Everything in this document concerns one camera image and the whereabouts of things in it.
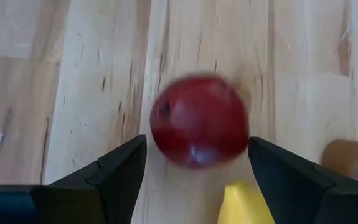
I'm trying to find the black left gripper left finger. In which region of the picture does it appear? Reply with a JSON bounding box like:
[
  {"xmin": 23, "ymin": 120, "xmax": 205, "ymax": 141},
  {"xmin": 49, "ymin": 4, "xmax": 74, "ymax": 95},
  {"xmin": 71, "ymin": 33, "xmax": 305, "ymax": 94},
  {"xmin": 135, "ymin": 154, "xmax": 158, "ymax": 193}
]
[{"xmin": 49, "ymin": 134, "xmax": 148, "ymax": 224}]

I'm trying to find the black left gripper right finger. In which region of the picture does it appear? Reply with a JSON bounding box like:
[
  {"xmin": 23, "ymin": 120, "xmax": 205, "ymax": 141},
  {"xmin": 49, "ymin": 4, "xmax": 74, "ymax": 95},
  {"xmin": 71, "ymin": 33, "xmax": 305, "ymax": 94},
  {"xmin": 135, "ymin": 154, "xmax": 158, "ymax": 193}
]
[{"xmin": 248, "ymin": 136, "xmax": 358, "ymax": 224}]

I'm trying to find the dark red toy apple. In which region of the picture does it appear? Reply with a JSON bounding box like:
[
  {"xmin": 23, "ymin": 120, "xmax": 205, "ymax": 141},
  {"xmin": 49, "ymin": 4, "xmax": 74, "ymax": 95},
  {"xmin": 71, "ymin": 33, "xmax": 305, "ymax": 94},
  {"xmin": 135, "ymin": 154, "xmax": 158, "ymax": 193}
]
[{"xmin": 149, "ymin": 73, "xmax": 250, "ymax": 170}]

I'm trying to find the brown kiwi half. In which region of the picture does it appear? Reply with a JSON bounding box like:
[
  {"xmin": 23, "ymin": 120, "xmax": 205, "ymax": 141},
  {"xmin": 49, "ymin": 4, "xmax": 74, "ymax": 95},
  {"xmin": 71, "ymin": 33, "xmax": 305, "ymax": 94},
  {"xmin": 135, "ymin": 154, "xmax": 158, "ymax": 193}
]
[{"xmin": 321, "ymin": 139, "xmax": 358, "ymax": 187}]

